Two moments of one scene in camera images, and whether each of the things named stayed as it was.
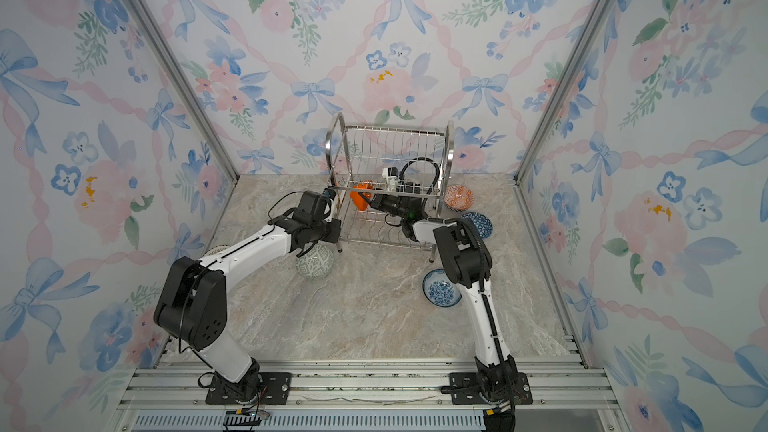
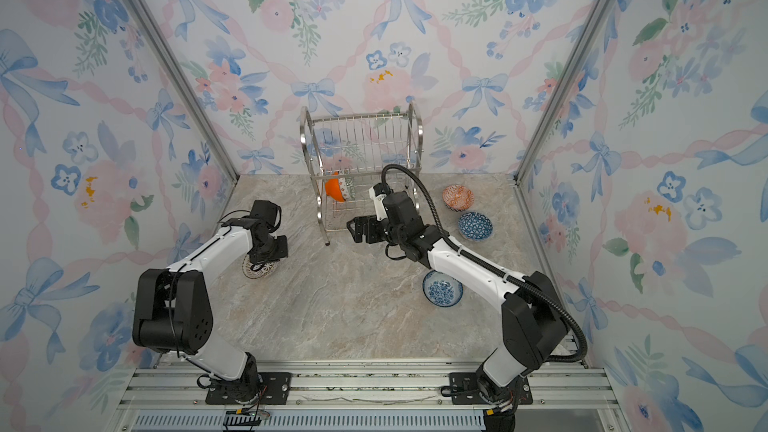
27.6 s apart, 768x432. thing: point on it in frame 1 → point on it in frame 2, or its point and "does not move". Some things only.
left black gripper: [336, 226] → [282, 239]
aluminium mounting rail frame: [367, 396] does not move
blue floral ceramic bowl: [439, 290] does not move
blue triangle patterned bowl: [482, 223] does not move
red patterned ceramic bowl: [458, 198] does not move
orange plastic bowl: [358, 200] → [333, 189]
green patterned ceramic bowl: [315, 262] → [350, 184]
